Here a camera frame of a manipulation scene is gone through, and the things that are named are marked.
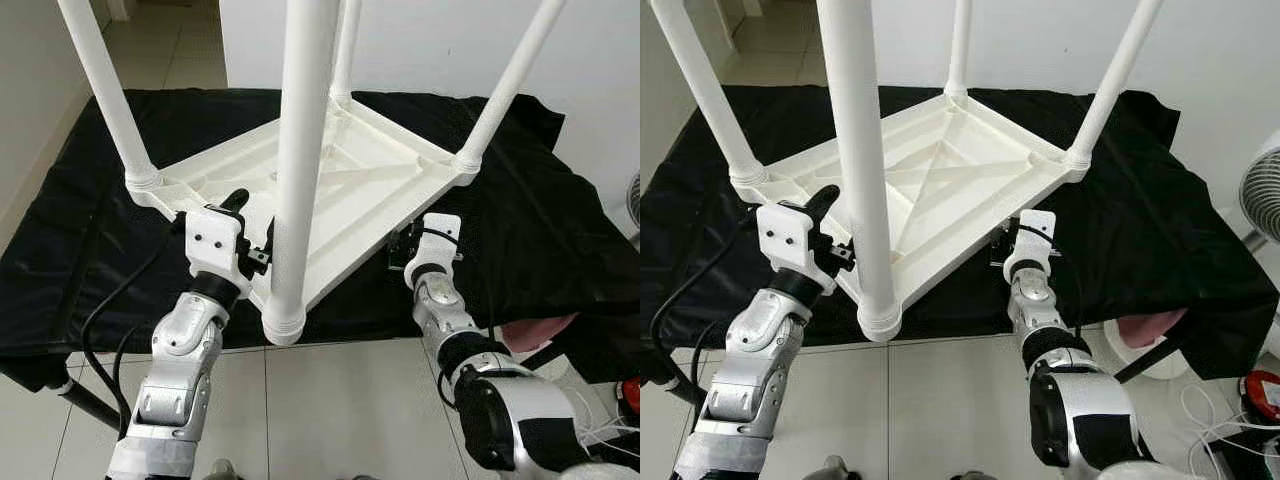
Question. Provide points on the white plastic table leg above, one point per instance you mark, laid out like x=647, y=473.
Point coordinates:
x=1115, y=80
x=960, y=50
x=100, y=90
x=300, y=150
x=510, y=80
x=700, y=90
x=855, y=150
x=346, y=50

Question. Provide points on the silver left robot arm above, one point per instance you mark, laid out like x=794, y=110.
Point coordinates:
x=180, y=360
x=760, y=350

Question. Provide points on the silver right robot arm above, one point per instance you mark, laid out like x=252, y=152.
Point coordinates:
x=1030, y=295
x=440, y=300

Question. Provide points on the black table cloth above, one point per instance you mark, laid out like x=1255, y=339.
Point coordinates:
x=1150, y=250
x=540, y=250

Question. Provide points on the pink stool seat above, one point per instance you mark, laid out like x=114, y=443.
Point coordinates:
x=1150, y=326
x=540, y=330

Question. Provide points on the white floor fan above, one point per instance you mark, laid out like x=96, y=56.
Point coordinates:
x=1262, y=190
x=633, y=200

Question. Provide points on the grey left robot foot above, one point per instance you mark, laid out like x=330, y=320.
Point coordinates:
x=840, y=469
x=222, y=470

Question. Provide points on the grey robot foot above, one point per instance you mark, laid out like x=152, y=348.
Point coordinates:
x=840, y=469
x=222, y=470
x=970, y=476

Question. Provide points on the grey right robot foot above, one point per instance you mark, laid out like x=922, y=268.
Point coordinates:
x=970, y=476

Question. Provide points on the red round floor device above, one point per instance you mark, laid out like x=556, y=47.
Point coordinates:
x=1262, y=395
x=631, y=396

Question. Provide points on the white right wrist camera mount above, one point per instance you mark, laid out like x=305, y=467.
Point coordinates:
x=440, y=228
x=1035, y=225

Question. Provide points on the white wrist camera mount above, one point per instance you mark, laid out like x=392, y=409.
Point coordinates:
x=785, y=235
x=1035, y=225
x=440, y=228
x=215, y=240

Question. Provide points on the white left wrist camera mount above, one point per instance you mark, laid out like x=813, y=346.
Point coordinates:
x=785, y=235
x=215, y=240

